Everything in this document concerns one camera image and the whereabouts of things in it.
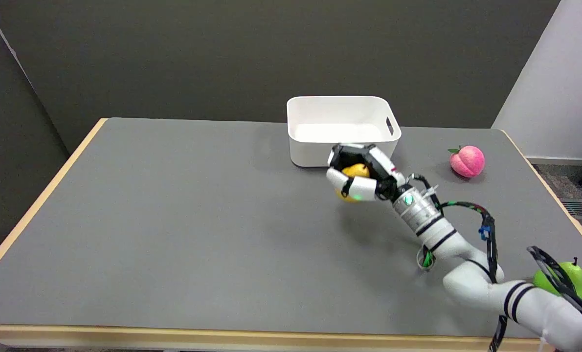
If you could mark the floor vent grille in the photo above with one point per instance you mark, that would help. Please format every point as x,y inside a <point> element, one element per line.
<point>577,208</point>

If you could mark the yellow pear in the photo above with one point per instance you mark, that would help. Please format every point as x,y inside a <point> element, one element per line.
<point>354,171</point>

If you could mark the green apple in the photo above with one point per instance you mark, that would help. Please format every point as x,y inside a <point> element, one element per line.
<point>572,277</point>

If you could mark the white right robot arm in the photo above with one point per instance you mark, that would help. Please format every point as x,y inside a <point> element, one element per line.
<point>472,274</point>

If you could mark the pink peach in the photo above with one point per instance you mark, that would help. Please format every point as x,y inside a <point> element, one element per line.
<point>466,161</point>

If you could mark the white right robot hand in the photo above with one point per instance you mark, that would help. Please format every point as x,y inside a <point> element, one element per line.
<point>364,188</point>

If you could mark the white plastic storage box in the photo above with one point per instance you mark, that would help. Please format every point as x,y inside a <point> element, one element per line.
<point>342,128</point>

